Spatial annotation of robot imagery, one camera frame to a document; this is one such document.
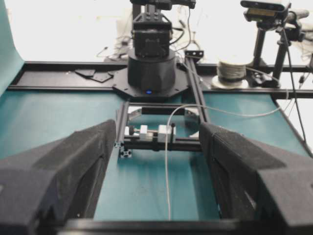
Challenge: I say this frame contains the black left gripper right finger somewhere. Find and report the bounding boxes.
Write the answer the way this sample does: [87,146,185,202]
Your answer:
[199,122,313,235]

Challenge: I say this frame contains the black flat bracket plates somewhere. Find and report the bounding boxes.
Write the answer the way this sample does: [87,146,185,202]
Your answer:
[74,69,115,83]

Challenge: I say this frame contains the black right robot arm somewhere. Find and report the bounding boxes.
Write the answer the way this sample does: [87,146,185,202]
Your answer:
[115,0,313,235]

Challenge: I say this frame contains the white block hole fixture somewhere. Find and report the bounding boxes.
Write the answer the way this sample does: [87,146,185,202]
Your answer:
[124,125,176,143]

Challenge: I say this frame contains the black camera stand post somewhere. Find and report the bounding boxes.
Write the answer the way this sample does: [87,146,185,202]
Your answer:
[252,28,267,68]

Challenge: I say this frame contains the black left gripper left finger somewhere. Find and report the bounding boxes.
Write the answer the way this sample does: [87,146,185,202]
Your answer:
[0,119,116,235]

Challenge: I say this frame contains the black aluminium extrusion frame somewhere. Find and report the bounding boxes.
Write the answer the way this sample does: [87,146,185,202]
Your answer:
[112,50,209,158]

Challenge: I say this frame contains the white wire spool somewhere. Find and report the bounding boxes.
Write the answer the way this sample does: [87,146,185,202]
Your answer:
[211,60,249,90]

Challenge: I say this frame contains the black camera cable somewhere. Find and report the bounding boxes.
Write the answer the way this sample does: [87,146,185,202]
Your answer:
[278,23,308,142]

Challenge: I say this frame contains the thin grey wire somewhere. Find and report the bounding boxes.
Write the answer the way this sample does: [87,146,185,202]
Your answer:
[165,104,293,220]

